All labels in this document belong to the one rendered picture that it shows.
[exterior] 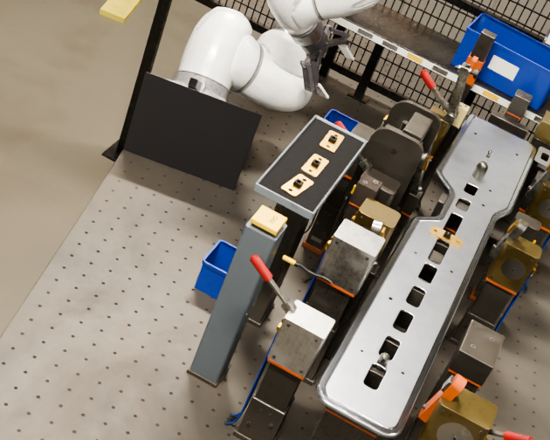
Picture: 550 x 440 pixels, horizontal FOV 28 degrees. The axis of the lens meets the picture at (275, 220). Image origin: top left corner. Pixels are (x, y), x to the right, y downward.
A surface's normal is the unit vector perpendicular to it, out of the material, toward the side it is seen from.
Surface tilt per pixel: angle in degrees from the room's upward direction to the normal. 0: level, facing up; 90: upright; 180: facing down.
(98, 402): 0
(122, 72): 0
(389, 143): 90
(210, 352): 90
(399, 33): 0
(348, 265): 90
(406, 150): 90
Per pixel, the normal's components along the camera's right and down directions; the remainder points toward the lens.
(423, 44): 0.31, -0.75
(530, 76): -0.44, 0.43
